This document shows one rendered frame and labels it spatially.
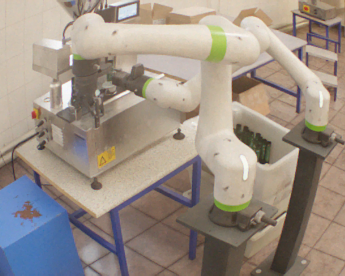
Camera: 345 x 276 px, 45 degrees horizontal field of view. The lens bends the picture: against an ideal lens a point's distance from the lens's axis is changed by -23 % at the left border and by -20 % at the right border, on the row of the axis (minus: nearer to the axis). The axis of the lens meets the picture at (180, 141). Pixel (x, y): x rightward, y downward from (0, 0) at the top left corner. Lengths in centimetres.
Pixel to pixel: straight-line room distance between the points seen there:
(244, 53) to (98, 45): 41
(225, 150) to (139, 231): 155
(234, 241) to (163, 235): 144
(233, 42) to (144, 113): 97
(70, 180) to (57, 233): 30
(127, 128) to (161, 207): 114
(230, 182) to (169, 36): 52
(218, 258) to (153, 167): 65
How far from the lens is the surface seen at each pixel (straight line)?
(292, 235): 249
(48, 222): 218
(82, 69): 136
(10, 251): 211
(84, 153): 204
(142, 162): 226
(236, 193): 156
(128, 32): 122
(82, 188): 211
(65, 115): 209
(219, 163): 153
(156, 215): 315
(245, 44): 134
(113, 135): 210
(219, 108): 159
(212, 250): 176
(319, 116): 209
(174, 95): 194
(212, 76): 155
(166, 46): 126
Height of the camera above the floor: 198
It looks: 31 degrees down
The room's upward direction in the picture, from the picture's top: 1 degrees clockwise
